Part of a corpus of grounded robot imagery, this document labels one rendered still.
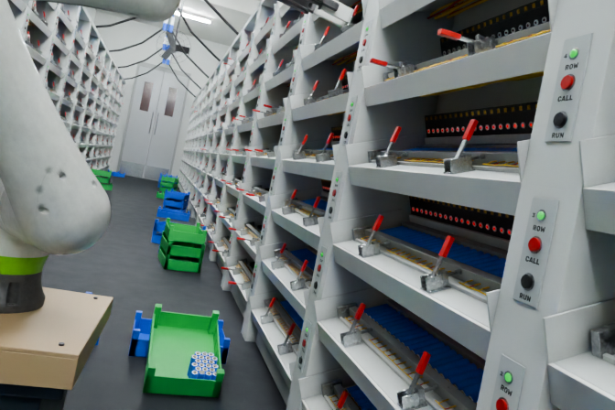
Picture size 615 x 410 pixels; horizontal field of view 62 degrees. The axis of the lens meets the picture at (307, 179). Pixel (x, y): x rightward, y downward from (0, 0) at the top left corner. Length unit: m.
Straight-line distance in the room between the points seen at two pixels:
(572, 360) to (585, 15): 0.38
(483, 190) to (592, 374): 0.27
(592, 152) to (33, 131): 0.68
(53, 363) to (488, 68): 0.75
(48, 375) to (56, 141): 0.33
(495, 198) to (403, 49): 0.64
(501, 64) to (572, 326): 0.37
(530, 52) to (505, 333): 0.36
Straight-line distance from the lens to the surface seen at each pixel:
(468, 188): 0.78
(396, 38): 1.29
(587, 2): 0.69
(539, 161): 0.66
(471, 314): 0.75
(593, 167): 0.61
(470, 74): 0.85
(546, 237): 0.63
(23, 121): 0.77
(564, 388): 0.62
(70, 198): 0.80
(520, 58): 0.76
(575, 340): 0.64
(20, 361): 0.84
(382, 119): 1.25
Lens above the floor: 0.64
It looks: level
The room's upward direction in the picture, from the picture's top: 11 degrees clockwise
